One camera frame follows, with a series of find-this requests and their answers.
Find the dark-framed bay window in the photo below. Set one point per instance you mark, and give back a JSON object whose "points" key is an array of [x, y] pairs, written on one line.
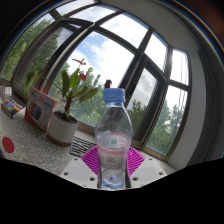
{"points": [[140, 60]]}

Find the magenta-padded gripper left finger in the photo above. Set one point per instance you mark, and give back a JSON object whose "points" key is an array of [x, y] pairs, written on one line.
{"points": [[75, 171]]}

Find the red-flowered plant in white pot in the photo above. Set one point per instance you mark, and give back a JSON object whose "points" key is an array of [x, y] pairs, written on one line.
{"points": [[61, 130]]}

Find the clear blue-capped water bottle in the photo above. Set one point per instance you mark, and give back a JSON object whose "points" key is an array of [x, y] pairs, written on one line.
{"points": [[113, 133]]}

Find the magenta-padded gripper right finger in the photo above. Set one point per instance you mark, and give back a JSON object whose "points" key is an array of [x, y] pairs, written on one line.
{"points": [[148, 171]]}

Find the red and white carton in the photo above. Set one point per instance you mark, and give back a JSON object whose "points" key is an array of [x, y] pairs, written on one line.
{"points": [[38, 110]]}

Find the flat round red coaster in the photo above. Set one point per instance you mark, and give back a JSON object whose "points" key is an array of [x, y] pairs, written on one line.
{"points": [[8, 145]]}

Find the colourful pencil box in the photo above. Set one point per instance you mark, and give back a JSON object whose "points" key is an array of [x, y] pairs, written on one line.
{"points": [[11, 108]]}

